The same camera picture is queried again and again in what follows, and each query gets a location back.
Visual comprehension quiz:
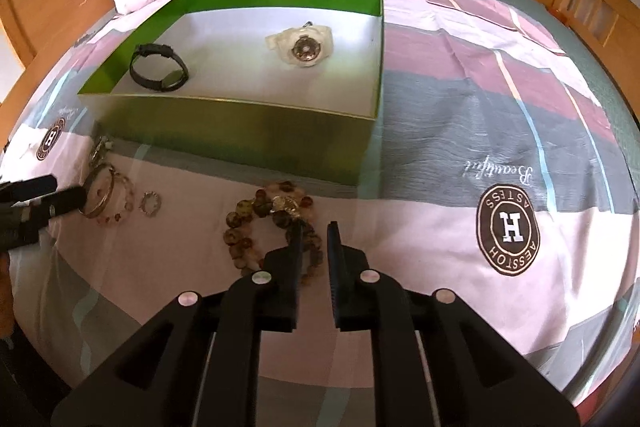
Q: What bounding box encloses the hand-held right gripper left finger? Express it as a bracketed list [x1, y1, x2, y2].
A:
[50, 221, 307, 427]

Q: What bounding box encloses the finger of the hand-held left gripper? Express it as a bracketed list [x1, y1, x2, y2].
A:
[0, 175, 58, 204]
[30, 185, 87, 220]

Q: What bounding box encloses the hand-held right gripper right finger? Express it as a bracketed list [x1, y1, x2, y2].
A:
[326, 221, 583, 427]

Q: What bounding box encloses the metal bangle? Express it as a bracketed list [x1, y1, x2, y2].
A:
[80, 163, 117, 219]

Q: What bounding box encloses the amber bead bracelet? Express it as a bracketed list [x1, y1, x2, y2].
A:
[223, 181, 323, 288]

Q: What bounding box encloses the green cardboard box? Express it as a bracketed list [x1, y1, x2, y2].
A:
[77, 0, 386, 188]

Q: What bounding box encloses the silver hair clip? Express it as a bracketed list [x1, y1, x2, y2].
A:
[89, 136, 115, 165]

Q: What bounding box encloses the black wristwatch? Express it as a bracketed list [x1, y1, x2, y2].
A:
[129, 43, 190, 92]

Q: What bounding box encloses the white wristwatch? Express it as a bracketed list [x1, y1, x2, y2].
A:
[265, 22, 333, 70]

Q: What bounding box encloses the patchwork printed bed sheet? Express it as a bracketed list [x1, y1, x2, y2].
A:
[0, 0, 640, 408]

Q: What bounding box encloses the clear bead bracelet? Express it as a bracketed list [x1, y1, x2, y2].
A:
[95, 174, 136, 225]

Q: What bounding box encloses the wooden slatted frame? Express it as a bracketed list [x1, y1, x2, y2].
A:
[550, 0, 640, 72]

